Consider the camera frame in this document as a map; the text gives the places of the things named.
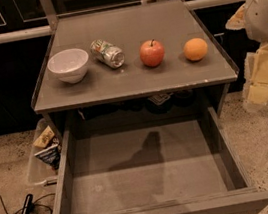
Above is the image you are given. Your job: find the white ceramic bowl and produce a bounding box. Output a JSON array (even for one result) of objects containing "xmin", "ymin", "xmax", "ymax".
[{"xmin": 47, "ymin": 48, "xmax": 89, "ymax": 84}]

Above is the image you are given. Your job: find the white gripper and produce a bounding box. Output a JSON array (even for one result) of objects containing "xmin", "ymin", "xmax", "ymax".
[{"xmin": 225, "ymin": 0, "xmax": 268, "ymax": 112}]

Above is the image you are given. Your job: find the open grey top drawer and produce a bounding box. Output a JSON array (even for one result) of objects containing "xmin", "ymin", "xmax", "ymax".
[{"xmin": 53, "ymin": 108, "xmax": 268, "ymax": 214}]

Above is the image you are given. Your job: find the red apple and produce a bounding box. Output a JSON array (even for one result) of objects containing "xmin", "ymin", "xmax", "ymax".
[{"xmin": 139, "ymin": 39, "xmax": 165, "ymax": 68}]

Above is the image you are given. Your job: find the silver green soda can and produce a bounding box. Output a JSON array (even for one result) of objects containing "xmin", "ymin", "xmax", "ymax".
[{"xmin": 90, "ymin": 39, "xmax": 125, "ymax": 69}]

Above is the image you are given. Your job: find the orange fruit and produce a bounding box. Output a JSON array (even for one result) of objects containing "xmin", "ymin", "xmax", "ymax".
[{"xmin": 183, "ymin": 38, "xmax": 208, "ymax": 61}]

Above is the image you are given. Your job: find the grey cabinet with top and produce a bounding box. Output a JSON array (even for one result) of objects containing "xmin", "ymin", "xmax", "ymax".
[{"xmin": 18, "ymin": 0, "xmax": 247, "ymax": 148}]

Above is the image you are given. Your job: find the dark blue snack bag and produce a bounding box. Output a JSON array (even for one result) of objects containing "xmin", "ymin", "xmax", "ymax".
[{"xmin": 34, "ymin": 144, "xmax": 61, "ymax": 170}]

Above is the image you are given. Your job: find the clear plastic bin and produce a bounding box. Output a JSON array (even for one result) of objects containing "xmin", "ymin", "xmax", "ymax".
[{"xmin": 27, "ymin": 118, "xmax": 62, "ymax": 186}]

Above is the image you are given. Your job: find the yellow snack packet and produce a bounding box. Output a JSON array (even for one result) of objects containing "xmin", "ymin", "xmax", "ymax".
[{"xmin": 33, "ymin": 126, "xmax": 55, "ymax": 148}]

